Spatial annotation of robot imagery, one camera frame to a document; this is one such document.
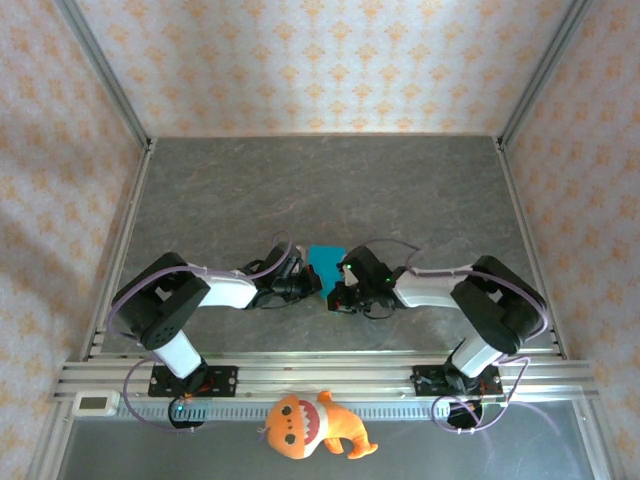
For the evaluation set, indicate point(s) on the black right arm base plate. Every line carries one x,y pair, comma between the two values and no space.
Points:
422,382

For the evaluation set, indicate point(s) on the aluminium table side rail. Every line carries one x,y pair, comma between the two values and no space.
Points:
122,235
520,210

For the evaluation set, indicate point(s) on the aluminium mounting rail beam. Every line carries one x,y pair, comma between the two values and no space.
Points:
325,372

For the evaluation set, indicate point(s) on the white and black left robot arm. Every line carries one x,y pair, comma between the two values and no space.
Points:
225,292

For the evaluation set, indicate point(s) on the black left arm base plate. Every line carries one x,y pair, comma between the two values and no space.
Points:
225,382

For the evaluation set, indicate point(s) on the orange shark plush toy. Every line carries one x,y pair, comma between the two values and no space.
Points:
300,425

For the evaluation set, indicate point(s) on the aluminium frame post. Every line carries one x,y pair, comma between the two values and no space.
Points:
541,75
107,75

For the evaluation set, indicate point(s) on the small white display device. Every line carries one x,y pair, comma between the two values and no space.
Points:
95,403

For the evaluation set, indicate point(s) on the aluminium frame leg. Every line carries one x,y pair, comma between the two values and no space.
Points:
597,440
50,445

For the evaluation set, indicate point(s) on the blue cloth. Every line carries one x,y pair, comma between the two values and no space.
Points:
325,265

